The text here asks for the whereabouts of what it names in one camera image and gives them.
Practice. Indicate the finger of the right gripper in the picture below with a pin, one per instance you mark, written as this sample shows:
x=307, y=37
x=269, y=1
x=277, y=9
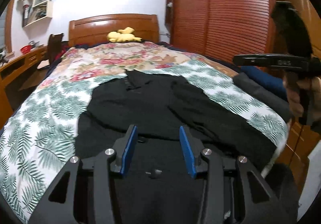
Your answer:
x=254, y=60

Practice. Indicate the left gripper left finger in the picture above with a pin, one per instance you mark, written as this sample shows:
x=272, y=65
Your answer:
x=124, y=149

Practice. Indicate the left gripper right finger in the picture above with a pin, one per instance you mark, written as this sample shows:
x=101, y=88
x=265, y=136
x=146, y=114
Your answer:
x=192, y=152

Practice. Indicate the black coat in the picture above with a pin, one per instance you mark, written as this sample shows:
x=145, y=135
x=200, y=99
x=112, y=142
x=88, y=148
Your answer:
x=157, y=188

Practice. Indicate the person's right hand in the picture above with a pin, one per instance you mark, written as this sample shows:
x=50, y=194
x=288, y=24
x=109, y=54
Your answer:
x=293, y=85

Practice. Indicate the folded navy blue garment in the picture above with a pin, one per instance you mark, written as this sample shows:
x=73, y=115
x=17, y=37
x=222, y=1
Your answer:
x=270, y=83

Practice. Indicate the folded dark grey garment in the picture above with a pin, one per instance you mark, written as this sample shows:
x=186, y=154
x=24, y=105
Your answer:
x=280, y=106

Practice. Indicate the leaf pattern bed quilt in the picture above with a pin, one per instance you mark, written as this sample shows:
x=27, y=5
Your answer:
x=37, y=141

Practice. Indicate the floral blanket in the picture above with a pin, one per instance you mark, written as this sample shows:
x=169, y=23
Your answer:
x=114, y=58

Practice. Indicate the yellow plush toy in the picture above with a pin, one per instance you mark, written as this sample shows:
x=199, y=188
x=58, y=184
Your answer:
x=123, y=35

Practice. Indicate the wooden headboard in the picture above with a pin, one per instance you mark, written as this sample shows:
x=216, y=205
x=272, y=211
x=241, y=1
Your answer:
x=94, y=30

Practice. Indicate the wooden desk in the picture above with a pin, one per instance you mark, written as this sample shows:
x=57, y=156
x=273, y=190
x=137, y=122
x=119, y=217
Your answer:
x=13, y=75

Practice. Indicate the dark wooden chair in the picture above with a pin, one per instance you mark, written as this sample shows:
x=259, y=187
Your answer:
x=54, y=47

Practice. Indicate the red basket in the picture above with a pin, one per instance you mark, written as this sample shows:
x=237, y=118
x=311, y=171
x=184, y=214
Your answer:
x=26, y=49

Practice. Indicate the white wall shelf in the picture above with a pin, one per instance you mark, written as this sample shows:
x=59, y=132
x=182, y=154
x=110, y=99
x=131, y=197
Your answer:
x=37, y=0

